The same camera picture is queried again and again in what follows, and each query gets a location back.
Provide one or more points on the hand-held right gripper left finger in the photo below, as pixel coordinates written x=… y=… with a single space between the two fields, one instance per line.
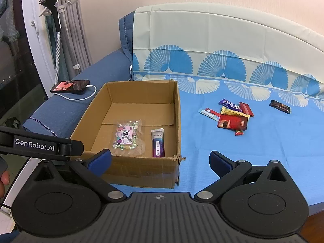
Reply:
x=100 y=160

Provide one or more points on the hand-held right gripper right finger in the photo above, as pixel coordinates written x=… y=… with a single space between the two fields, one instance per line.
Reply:
x=220 y=163

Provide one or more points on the small red candy bar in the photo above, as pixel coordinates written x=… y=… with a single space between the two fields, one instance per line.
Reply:
x=239 y=133

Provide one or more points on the large dark red pouch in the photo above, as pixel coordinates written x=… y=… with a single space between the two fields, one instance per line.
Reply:
x=232 y=122

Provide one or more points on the brown cardboard box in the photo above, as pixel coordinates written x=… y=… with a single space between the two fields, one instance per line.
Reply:
x=141 y=169

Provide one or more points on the thin red snack stick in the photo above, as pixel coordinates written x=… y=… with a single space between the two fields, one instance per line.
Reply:
x=211 y=112

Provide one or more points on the yellow snack bar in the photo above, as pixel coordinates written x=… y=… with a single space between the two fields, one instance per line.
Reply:
x=226 y=110

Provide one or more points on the light blue snack bar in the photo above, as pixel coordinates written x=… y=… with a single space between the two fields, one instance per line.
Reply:
x=202 y=112

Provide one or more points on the purple snack bar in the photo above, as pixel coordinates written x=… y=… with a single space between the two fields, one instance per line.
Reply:
x=229 y=104

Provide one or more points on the red snack packet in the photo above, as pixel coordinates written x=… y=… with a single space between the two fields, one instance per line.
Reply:
x=246 y=109

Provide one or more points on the dark brown snack bar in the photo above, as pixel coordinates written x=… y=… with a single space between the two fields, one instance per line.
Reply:
x=279 y=106

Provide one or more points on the person's left hand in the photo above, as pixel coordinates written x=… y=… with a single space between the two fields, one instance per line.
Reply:
x=3 y=178

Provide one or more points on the blue fan-patterned cloth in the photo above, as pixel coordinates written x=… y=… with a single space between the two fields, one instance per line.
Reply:
x=227 y=157

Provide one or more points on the clear candy bag pink label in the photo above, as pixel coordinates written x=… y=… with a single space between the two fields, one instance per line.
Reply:
x=125 y=135

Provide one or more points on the blue sofa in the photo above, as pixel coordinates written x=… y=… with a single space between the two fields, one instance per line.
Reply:
x=63 y=111

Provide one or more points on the purple and white packet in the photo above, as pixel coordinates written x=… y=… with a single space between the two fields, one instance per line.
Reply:
x=158 y=143

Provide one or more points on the black smartphone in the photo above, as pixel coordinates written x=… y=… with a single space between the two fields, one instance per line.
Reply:
x=69 y=86

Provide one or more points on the grey curtain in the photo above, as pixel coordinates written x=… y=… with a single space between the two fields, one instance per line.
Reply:
x=76 y=43

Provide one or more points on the black garment steamer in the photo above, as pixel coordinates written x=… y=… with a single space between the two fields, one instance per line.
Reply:
x=54 y=12

